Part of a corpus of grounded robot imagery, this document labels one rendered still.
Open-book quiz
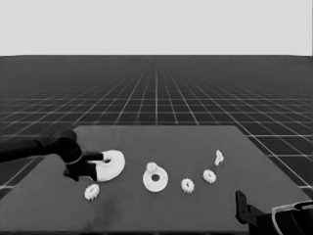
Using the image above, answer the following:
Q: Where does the large thick white disc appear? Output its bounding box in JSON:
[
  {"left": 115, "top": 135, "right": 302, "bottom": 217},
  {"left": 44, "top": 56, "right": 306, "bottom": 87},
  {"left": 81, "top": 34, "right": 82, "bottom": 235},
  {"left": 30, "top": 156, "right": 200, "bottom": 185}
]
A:
[{"left": 94, "top": 149, "right": 126, "bottom": 182}]

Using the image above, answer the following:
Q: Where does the small white T-shaped piece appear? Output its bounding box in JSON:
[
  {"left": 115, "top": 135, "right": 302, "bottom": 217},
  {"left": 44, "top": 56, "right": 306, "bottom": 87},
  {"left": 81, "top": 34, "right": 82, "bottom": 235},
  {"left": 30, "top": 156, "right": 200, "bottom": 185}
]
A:
[{"left": 213, "top": 149, "right": 225, "bottom": 166}]

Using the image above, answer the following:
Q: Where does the white round carrier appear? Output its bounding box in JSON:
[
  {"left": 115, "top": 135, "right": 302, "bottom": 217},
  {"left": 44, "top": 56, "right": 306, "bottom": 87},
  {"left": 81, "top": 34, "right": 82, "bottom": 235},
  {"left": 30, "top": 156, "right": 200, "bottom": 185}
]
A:
[{"left": 142, "top": 163, "right": 169, "bottom": 193}]

